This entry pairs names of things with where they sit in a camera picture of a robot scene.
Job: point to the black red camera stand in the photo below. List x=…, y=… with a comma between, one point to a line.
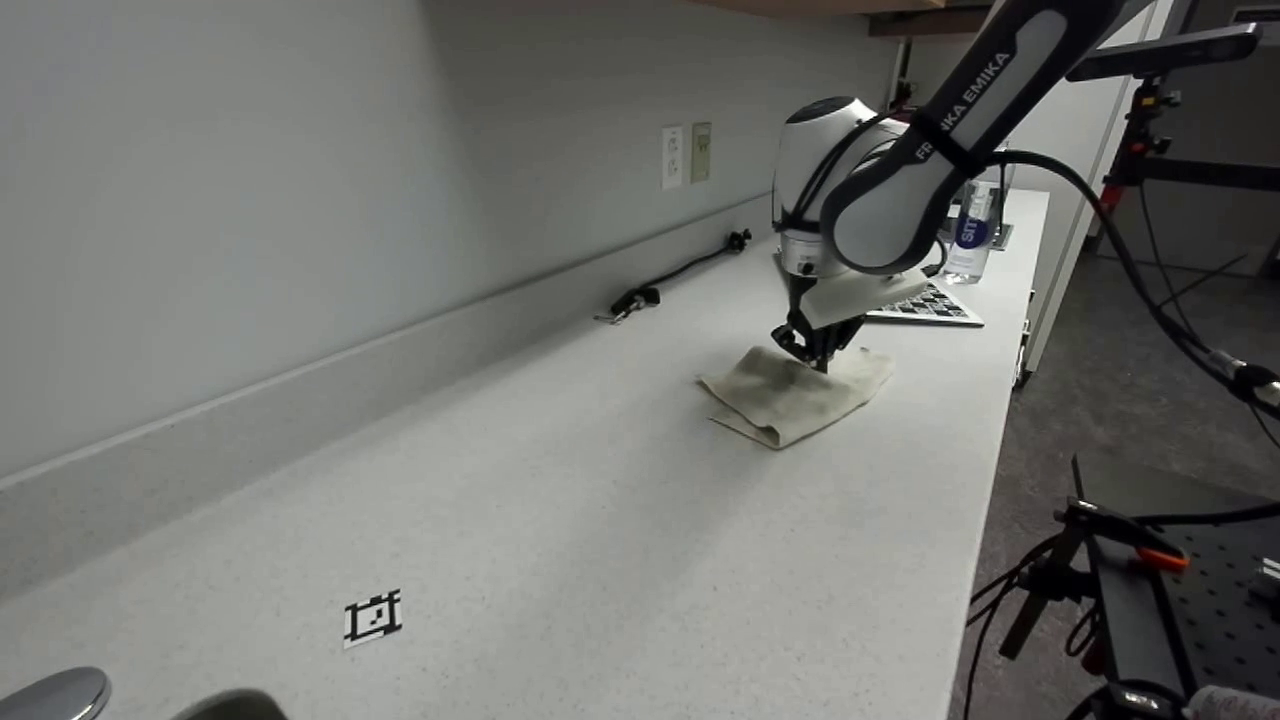
x=1203, y=169

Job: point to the cream white cloth towel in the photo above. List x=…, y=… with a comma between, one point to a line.
x=792, y=398

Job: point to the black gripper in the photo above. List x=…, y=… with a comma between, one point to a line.
x=826, y=336

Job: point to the black camera on stand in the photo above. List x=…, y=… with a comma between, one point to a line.
x=1173, y=48

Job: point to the black perforated breadboard table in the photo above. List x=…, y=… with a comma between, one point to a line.
x=1233, y=615

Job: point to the thin black rod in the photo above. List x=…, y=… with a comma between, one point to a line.
x=681, y=270

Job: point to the small black white marker tag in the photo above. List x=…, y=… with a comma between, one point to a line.
x=373, y=615

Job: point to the black tripod with orange clip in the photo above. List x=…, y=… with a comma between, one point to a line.
x=1133, y=615

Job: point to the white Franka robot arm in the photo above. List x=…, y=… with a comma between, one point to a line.
x=883, y=201

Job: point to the white wall outlet plate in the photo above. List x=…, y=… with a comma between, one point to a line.
x=675, y=158

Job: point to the black white calibration checkerboard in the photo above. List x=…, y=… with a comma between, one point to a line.
x=940, y=304

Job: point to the beige wall switch plate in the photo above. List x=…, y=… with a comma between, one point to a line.
x=700, y=151

